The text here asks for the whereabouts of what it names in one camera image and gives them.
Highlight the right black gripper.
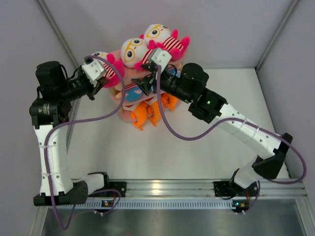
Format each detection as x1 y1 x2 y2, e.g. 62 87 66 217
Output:
132 63 193 105

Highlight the white glasses plush face up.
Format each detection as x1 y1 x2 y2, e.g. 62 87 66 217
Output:
92 51 125 88

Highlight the boy doll plush large head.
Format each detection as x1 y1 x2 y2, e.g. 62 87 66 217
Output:
113 83 143 104

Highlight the white plush face down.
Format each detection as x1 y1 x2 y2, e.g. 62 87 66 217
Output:
121 37 156 70

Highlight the orange shark plush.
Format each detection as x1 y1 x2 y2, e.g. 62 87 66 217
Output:
162 93 178 111
144 96 161 127
131 101 148 130

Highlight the white glasses plush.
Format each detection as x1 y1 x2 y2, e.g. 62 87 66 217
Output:
140 24 190 61

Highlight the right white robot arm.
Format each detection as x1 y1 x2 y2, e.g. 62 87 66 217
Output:
132 63 293 195

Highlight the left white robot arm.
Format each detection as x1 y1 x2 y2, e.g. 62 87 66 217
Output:
29 60 111 207

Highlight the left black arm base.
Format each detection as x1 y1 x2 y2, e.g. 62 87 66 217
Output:
87 172 126 197

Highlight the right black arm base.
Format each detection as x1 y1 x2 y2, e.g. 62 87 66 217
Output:
213 169 258 200

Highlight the pink three-tier shelf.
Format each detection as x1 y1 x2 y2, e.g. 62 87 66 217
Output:
109 52 187 123

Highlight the boy doll plush shelf right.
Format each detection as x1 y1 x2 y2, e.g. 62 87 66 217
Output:
167 64 181 78

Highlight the orange shark plush in shelf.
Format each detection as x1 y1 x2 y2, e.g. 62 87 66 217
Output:
162 93 178 111

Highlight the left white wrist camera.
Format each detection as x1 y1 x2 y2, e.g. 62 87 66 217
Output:
81 60 106 87

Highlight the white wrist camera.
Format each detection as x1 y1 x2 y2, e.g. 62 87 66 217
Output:
148 48 172 71
81 60 106 87

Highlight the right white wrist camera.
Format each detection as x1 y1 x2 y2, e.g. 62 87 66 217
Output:
148 48 172 71

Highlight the white slotted cable duct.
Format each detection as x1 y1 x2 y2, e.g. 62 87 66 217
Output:
83 199 234 210

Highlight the aluminium front rail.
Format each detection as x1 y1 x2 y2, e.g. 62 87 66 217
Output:
122 179 307 199

